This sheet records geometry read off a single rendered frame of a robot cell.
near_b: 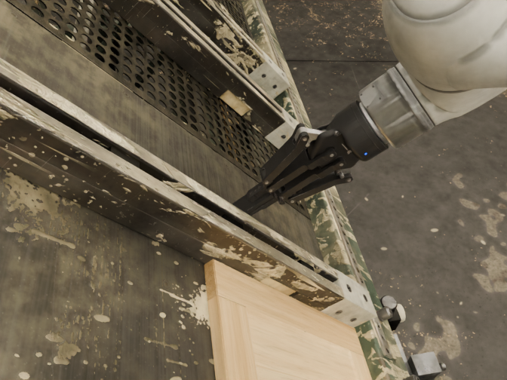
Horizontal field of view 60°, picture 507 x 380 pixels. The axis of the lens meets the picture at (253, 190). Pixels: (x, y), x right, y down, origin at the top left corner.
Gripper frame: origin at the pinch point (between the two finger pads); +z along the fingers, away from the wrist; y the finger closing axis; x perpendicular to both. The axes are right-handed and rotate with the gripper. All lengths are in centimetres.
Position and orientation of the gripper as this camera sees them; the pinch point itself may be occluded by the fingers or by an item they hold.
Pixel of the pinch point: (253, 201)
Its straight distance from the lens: 64.4
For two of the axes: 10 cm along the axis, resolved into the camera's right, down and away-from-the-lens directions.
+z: -7.6, 5.1, 3.9
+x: 1.6, 7.4, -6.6
